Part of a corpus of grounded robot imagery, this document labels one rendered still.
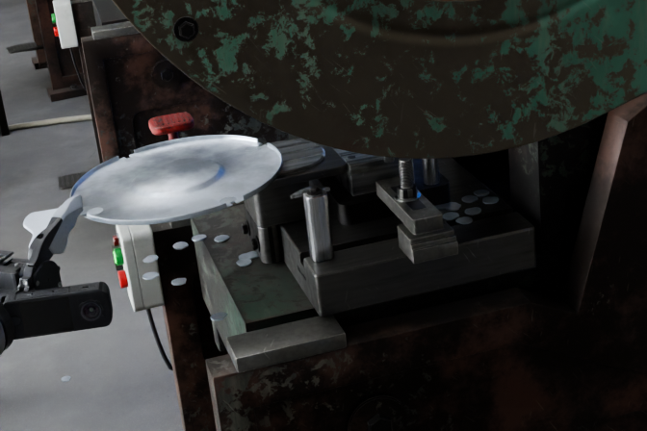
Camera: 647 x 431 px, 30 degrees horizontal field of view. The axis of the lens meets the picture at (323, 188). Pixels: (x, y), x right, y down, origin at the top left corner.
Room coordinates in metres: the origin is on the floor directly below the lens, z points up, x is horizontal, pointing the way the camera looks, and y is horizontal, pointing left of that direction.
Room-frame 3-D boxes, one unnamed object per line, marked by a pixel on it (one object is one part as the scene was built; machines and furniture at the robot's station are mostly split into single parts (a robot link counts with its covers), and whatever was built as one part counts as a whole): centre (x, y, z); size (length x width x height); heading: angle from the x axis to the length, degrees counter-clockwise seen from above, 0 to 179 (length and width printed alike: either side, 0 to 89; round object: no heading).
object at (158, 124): (1.87, 0.23, 0.72); 0.07 x 0.06 x 0.08; 104
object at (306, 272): (1.60, -0.07, 0.68); 0.45 x 0.30 x 0.06; 14
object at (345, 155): (1.60, -0.06, 0.76); 0.15 x 0.09 x 0.05; 14
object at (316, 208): (1.40, 0.01, 0.75); 0.03 x 0.03 x 0.10; 14
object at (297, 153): (1.56, 0.10, 0.72); 0.25 x 0.14 x 0.14; 104
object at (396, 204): (1.44, -0.11, 0.76); 0.17 x 0.06 x 0.10; 14
